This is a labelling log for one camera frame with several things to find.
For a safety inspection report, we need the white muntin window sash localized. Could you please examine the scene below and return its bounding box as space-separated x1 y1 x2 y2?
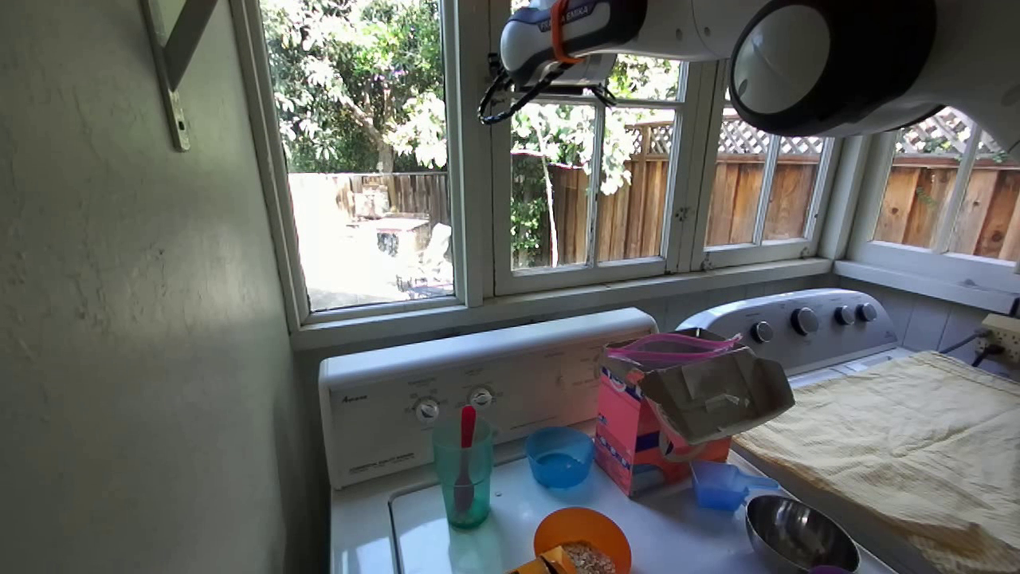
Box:
838 106 1020 311
487 61 699 298
694 106 838 274

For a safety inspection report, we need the single pane window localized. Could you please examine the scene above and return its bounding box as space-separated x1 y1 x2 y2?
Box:
258 0 473 322

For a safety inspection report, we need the white washing machine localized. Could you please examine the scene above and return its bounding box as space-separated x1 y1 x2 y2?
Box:
316 303 809 574

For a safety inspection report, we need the red toothbrush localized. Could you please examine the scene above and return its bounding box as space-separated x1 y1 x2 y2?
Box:
451 406 481 524

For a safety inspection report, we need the brown wooden fence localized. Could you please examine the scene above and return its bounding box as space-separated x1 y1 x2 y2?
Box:
506 106 1020 267

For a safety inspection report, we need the blue plastic bowl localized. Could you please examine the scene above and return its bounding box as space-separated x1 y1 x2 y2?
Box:
524 424 599 493

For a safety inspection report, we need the orange Tide detergent box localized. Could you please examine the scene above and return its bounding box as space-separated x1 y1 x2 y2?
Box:
592 327 798 500

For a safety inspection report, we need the white laundry basket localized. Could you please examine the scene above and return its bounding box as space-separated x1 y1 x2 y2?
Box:
673 282 1020 574

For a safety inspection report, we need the teal plastic cup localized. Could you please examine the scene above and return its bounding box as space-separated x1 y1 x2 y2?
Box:
427 414 498 532

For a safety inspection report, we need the orange bowl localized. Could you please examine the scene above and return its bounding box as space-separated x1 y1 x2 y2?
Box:
528 504 635 574

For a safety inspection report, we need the white wrist webcam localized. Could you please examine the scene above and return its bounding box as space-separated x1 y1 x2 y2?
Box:
493 0 650 78

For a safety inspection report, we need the steel bowl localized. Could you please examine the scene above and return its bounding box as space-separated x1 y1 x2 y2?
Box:
744 492 861 574

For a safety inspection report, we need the yellow towel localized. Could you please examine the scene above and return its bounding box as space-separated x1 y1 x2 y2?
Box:
729 346 1020 574

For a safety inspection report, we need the tan fabric item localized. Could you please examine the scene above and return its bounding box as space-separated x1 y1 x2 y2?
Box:
976 308 1020 374

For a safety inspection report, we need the white wooden window frame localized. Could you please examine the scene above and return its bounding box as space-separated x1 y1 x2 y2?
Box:
225 0 1020 354

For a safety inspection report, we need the black cable bundle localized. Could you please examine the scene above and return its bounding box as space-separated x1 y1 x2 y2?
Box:
474 47 626 126

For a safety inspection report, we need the white shelf bracket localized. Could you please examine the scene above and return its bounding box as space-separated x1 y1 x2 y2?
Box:
138 0 224 153

